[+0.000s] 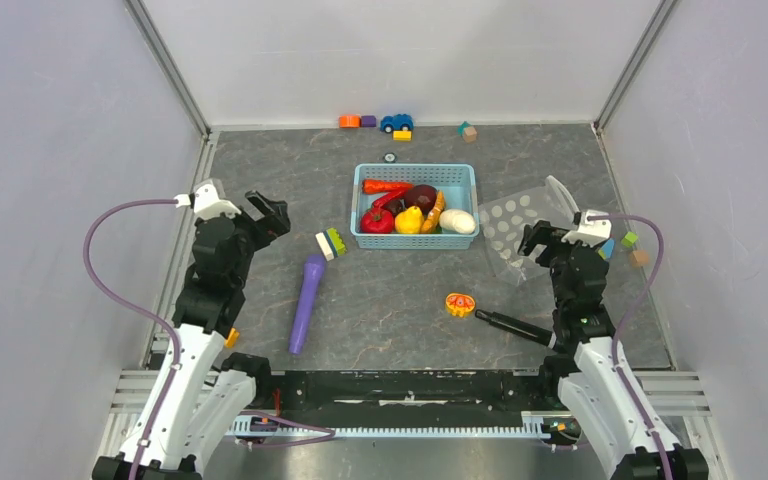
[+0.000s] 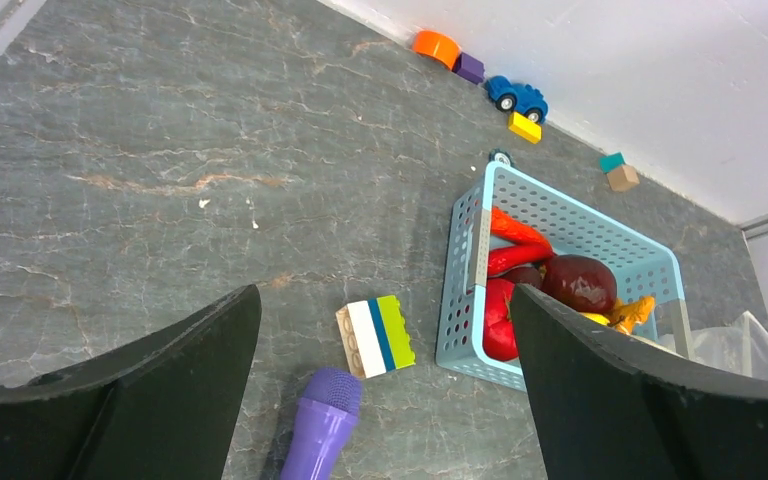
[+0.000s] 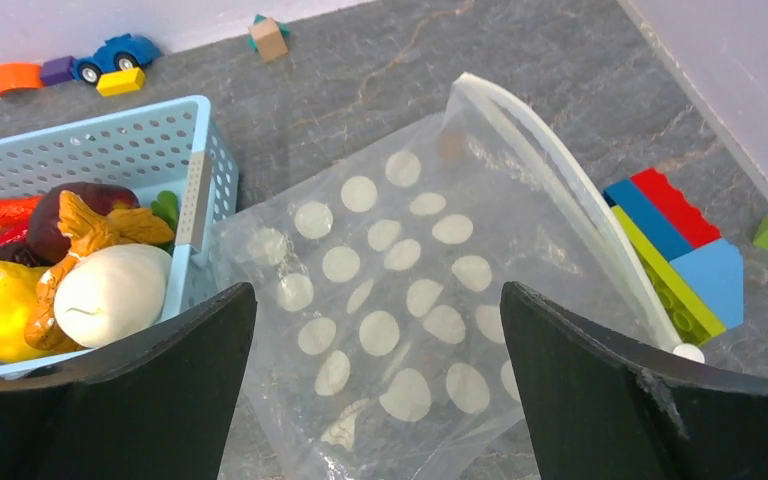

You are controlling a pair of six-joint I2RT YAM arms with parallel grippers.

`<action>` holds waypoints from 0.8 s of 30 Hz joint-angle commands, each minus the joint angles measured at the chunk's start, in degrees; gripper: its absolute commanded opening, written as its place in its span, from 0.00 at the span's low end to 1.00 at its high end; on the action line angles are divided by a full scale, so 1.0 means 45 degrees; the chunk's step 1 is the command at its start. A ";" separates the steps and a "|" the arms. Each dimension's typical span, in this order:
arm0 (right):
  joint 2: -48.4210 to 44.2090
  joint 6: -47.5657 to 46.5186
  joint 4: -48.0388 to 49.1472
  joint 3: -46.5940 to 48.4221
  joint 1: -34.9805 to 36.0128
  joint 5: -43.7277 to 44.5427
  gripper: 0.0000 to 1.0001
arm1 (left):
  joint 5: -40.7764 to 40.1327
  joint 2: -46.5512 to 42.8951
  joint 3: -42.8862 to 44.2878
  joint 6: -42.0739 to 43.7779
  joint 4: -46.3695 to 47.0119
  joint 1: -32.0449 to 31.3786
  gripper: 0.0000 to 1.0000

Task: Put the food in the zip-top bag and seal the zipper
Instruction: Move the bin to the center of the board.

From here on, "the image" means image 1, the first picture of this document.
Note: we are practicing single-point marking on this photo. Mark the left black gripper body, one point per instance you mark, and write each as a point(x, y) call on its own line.
point(252, 233)

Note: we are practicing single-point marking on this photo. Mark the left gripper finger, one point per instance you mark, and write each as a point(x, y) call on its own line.
point(277, 225)
point(266, 206)

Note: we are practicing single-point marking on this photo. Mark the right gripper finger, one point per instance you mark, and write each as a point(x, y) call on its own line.
point(546, 257)
point(532, 237)

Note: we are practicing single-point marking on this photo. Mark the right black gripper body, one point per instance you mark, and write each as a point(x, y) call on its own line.
point(563, 249)

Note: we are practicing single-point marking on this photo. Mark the clear dotted zip top bag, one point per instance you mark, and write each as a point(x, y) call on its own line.
point(502, 223)

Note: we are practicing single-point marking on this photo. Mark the white toy egg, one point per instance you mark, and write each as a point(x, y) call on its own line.
point(458, 221)

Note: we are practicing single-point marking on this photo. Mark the light blue plastic basket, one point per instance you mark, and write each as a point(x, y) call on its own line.
point(445, 195)

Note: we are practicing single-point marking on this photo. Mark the dark red toy onion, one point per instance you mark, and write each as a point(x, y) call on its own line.
point(422, 196)

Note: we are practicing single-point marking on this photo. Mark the yellow toy pear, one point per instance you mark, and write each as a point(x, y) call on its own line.
point(409, 221)

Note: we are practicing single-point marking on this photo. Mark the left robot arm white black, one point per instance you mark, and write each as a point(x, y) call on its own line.
point(176, 433)

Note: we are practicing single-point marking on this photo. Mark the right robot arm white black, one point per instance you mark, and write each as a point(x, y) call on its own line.
point(588, 372)

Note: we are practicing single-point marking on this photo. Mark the multicolour block stack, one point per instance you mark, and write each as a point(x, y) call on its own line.
point(606, 249)

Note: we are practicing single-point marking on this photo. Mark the purple toy microphone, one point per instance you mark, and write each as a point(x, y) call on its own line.
point(313, 271)

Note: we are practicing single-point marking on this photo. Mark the white green block stack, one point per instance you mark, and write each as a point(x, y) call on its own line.
point(331, 244)

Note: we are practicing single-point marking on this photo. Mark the green cube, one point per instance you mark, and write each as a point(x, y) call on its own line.
point(630, 240)

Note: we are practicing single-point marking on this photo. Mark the tan wooden cube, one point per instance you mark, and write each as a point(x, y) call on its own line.
point(639, 258)

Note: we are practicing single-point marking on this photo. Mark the black marker pen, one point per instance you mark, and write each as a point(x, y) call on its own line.
point(519, 328)

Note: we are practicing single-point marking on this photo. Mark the orange toy carrot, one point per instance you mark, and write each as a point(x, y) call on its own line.
point(374, 186)

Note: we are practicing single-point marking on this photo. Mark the orange round toy slice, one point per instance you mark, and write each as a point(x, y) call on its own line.
point(459, 305)

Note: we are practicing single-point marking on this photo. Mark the red toy tomato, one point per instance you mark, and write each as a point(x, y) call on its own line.
point(378, 221)

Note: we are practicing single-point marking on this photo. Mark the orange toy croissant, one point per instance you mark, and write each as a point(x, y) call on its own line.
point(431, 222)

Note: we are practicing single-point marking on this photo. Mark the orange wedge block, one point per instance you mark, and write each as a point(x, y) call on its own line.
point(232, 338)

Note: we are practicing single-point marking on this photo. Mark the orange cylinder block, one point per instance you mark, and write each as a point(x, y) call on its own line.
point(349, 121)

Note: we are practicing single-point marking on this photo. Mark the red toy chili pepper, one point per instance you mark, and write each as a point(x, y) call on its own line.
point(392, 201)

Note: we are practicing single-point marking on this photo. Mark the purple block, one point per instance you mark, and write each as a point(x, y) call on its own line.
point(368, 121)

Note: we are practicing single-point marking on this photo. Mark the teal and tan cubes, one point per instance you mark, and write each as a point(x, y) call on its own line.
point(468, 132)

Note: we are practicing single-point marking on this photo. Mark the yellow block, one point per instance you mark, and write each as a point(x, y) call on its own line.
point(402, 135)

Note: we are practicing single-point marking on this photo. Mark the blue toy car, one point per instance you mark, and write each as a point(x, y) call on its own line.
point(398, 122)

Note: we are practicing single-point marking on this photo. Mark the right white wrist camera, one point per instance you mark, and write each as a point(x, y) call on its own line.
point(592, 229)

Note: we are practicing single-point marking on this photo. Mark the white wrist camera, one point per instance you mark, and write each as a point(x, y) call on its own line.
point(592, 229)
point(207, 201)

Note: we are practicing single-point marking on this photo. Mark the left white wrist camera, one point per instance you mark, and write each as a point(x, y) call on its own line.
point(207, 201)

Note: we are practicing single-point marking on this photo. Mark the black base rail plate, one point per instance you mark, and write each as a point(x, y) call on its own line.
point(402, 399)

